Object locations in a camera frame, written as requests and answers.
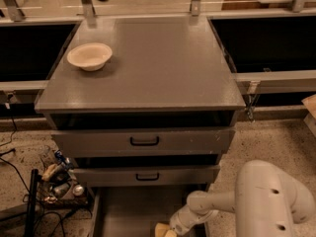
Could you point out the black middle drawer handle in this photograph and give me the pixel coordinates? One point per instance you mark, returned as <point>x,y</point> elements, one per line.
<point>151,177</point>

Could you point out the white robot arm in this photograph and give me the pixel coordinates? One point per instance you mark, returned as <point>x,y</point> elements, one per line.
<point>266,202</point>

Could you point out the grey cabinet with counter top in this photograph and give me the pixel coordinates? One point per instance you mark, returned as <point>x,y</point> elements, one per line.
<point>164,73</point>

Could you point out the wire basket with clutter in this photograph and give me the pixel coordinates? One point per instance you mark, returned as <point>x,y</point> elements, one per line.
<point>58,186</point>

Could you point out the metal frame rail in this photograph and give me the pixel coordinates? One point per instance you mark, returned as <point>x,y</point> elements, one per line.
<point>23,85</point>
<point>276,82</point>

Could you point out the green yellow sponge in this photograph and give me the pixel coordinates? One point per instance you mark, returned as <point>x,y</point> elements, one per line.
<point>161,230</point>

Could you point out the metal frame rail left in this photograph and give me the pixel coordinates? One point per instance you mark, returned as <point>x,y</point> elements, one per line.
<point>23,85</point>

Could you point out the black top drawer handle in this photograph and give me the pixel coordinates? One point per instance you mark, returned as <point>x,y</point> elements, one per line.
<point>145,141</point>

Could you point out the white paper bowl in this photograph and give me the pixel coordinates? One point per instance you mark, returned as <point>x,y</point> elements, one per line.
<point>90,56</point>

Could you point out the grey middle drawer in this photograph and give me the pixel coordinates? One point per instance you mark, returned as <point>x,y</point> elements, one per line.
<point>125,177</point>

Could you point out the metal upright post far left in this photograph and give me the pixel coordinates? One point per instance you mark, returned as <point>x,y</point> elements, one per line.
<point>14,11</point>

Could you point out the black stand post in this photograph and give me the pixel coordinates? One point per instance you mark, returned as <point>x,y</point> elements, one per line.
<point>31,205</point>

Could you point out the grey open bottom drawer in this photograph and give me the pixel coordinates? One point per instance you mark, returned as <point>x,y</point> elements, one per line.
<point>135,211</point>

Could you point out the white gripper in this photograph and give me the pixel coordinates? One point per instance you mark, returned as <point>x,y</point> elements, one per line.
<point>180,221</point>

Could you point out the grey top drawer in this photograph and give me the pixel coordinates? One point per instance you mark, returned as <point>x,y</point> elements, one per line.
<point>115,143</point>

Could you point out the black drawer handle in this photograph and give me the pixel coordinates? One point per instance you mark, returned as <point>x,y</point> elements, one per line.
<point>151,177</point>
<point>145,141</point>

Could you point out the metal frame rail right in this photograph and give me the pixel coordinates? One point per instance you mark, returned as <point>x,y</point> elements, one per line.
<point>276,82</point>

